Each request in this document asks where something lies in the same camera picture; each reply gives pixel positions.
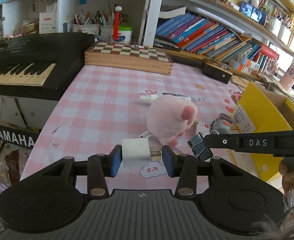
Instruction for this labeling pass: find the pink plush toy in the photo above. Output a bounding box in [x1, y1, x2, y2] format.
[146, 94, 198, 148]

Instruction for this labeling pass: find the black Yamaha keyboard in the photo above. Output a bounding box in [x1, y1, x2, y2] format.
[0, 33, 94, 101]

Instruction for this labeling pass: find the dark wooden box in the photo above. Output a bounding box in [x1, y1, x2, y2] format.
[202, 59, 233, 84]

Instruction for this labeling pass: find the white bookshelf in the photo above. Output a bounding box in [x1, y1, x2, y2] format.
[0, 0, 294, 55]

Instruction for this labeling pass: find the row of leaning books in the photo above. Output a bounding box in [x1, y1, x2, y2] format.
[154, 12, 263, 63]

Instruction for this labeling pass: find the grey toy truck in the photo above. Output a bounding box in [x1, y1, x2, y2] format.
[211, 113, 234, 134]

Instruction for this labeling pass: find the pink cup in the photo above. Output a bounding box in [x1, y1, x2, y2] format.
[279, 63, 294, 91]

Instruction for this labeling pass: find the white pen holder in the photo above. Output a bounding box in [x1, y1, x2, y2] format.
[72, 24, 100, 35]

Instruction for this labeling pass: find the red white figurine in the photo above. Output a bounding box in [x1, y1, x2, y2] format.
[112, 5, 122, 41]

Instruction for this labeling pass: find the white power adapter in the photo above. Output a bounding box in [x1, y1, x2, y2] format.
[122, 138, 162, 167]

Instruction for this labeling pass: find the white jar green lid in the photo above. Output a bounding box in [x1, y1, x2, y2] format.
[118, 24, 132, 44]

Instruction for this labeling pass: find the wooden chessboard box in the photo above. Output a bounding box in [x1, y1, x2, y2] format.
[85, 42, 173, 75]

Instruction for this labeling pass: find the small white carton box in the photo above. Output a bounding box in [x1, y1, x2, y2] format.
[196, 121, 211, 137]

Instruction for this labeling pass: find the white tube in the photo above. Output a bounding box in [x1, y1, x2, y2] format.
[139, 92, 192, 105]

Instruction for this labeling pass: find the yellow cardboard box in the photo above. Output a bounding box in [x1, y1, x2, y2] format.
[230, 81, 294, 183]

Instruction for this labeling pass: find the right hand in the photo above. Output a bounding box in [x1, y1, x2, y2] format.
[279, 160, 294, 192]

